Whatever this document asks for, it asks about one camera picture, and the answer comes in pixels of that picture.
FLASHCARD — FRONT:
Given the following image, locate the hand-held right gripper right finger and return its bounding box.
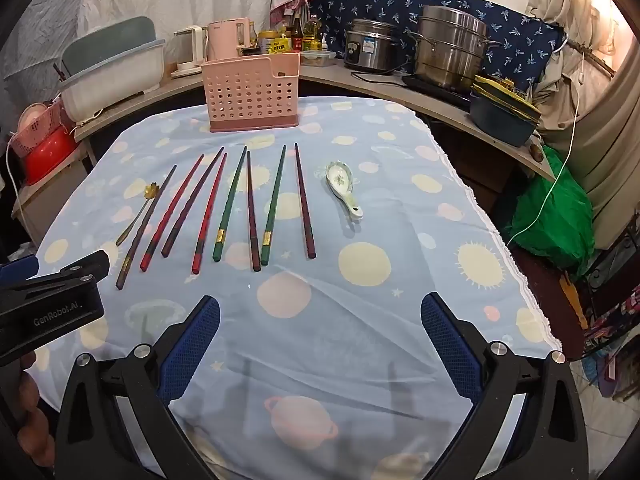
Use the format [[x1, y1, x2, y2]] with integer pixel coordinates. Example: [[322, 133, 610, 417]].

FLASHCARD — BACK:
[[421, 292, 590, 480]]

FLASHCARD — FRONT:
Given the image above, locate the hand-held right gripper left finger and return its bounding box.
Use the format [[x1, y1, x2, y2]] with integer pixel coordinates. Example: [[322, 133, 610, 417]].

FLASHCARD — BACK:
[[54, 295, 222, 480]]

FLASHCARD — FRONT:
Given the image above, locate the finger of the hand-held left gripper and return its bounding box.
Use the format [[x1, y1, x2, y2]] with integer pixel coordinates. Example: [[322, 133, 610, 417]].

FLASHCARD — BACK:
[[0, 254, 41, 287], [9, 249, 112, 298]]

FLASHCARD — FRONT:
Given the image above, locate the gold flower spoon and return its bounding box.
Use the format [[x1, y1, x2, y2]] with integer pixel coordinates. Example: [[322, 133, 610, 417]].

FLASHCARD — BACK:
[[116, 183, 160, 247]]

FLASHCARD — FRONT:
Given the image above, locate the dark brown chopstick gold band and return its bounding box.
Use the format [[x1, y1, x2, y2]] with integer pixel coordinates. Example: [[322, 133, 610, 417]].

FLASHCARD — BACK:
[[115, 165, 178, 290]]

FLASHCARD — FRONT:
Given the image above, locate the dark red chopstick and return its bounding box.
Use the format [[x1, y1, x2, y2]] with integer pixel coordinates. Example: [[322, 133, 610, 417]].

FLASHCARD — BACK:
[[161, 146, 225, 257], [246, 150, 262, 272], [293, 142, 317, 261]]

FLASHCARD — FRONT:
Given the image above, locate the green chopstick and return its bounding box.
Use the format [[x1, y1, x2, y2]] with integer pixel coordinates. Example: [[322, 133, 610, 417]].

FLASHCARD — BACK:
[[212, 146, 248, 262], [260, 145, 287, 266]]

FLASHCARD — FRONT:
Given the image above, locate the white ceramic soup spoon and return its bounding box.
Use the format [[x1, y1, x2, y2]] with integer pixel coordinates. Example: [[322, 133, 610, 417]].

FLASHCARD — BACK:
[[325, 161, 365, 220]]

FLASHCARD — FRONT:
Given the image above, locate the pink perforated utensil holder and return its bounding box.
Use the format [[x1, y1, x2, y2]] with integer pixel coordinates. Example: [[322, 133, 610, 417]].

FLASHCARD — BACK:
[[201, 53, 301, 134]]

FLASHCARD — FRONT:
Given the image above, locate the person's left hand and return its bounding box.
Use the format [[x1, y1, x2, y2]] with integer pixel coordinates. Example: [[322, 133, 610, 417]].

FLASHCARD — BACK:
[[0, 350, 55, 468]]

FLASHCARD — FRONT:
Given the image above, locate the small wooden cabinet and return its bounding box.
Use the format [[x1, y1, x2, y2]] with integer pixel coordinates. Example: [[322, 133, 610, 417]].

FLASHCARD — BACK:
[[12, 159, 97, 247]]

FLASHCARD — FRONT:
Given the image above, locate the red plastic basin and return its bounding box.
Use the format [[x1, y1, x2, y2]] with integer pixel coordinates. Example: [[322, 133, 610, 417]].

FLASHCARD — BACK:
[[22, 125, 79, 187]]

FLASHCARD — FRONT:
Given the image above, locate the blue planet print tablecloth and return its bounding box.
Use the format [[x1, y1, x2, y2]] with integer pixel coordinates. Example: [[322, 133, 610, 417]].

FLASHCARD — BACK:
[[22, 95, 563, 480]]

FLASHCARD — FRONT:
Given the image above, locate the pink plastic basket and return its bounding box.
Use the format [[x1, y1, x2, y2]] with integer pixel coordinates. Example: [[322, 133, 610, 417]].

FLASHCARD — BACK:
[[9, 102, 69, 159]]

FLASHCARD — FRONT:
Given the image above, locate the pink plate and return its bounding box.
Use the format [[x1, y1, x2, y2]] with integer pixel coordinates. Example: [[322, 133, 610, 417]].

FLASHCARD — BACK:
[[20, 104, 52, 132]]

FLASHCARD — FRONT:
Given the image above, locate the green plastic bag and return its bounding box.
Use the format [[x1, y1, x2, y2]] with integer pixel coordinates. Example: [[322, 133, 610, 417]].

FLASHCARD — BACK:
[[504, 147, 597, 277]]

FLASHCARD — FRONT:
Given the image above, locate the white dish drainer teal lid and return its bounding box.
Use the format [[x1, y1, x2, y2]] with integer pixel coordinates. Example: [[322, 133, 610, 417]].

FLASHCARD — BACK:
[[59, 16, 167, 120]]

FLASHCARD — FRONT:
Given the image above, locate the white glass kettle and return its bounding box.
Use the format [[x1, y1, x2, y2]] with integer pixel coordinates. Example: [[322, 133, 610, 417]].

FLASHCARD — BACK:
[[171, 25, 209, 80]]

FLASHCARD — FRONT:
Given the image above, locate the black induction cooker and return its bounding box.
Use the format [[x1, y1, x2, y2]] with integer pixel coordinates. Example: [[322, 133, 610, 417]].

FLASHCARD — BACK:
[[402, 75, 474, 107]]

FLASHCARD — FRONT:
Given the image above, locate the pink electric kettle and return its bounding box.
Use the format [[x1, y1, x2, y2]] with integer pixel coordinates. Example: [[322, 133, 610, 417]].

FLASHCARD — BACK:
[[206, 17, 254, 62]]

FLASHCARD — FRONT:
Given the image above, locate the beige curtain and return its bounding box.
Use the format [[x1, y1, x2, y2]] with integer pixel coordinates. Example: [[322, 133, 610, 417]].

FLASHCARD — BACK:
[[525, 0, 640, 252]]

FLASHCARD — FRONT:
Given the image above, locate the curved wooden counter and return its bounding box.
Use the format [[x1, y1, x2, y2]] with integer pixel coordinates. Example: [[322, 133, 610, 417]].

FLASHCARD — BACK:
[[74, 61, 559, 182]]

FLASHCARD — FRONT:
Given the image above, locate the steel steamer pot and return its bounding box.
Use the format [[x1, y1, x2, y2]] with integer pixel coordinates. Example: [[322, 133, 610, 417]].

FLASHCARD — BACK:
[[407, 5, 504, 92]]

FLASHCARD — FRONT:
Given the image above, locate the steel rice cooker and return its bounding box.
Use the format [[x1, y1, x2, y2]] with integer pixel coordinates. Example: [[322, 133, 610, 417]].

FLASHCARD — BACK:
[[345, 18, 404, 74]]

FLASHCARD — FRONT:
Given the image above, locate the clear food container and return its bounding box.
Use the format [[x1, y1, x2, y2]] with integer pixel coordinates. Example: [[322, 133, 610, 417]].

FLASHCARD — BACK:
[[300, 50, 337, 67]]

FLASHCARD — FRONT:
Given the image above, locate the wooden stick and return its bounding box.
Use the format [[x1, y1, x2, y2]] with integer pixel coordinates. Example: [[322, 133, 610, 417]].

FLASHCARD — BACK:
[[564, 39, 617, 79]]

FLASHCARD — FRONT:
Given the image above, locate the yellow cooking oil bottle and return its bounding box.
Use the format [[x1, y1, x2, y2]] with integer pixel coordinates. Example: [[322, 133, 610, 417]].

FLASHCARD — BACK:
[[303, 14, 324, 52]]

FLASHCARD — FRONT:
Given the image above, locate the dark blue floral cloth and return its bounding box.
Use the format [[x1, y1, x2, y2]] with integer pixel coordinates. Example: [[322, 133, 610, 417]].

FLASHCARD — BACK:
[[307, 0, 569, 97]]

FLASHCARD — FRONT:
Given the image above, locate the white power cable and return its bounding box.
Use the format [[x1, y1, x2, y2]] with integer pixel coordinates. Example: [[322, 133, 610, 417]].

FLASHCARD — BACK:
[[4, 139, 32, 222], [505, 39, 587, 247]]

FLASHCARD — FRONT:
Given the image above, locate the grey striped wall sheet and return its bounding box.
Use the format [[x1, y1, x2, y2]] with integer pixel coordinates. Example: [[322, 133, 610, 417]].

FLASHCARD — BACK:
[[0, 0, 87, 111]]

